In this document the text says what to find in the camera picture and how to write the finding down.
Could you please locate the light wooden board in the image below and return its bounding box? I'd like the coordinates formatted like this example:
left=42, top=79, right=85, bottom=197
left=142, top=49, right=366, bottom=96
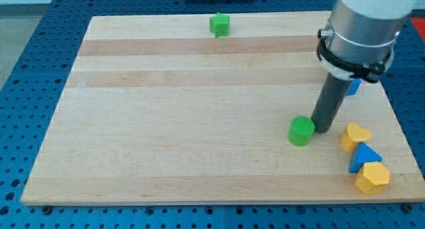
left=21, top=11, right=424, bottom=206

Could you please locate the green star block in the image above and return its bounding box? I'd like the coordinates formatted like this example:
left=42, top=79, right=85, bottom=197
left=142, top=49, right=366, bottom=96
left=209, top=13, right=230, bottom=38

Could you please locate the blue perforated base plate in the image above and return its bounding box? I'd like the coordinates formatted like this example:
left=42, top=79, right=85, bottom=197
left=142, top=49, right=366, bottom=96
left=1, top=0, right=424, bottom=228

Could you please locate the black cable clamp ring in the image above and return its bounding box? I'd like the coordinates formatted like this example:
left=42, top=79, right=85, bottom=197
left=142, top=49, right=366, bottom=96
left=315, top=38, right=393, bottom=84

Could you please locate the yellow hexagon block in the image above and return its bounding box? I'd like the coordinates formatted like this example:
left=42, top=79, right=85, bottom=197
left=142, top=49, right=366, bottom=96
left=355, top=161, right=390, bottom=194

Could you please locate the green cylinder block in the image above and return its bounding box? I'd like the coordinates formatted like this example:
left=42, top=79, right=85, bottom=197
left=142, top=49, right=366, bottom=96
left=288, top=116, right=315, bottom=146

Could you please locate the blue block behind tool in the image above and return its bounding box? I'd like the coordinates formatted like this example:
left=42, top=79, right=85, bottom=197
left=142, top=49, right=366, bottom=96
left=347, top=78, right=362, bottom=96

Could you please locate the yellow heart block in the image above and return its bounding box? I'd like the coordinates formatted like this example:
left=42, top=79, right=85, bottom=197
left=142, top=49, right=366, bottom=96
left=340, top=122, right=372, bottom=153

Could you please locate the blue triangle block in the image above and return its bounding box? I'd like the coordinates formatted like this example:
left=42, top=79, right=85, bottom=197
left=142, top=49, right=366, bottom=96
left=349, top=142, right=383, bottom=173

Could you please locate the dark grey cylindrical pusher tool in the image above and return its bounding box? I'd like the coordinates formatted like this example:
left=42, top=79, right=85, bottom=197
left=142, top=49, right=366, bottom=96
left=311, top=73, right=351, bottom=133

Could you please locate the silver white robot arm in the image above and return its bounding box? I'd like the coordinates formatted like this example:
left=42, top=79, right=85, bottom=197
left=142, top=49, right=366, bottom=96
left=317, top=0, right=417, bottom=83

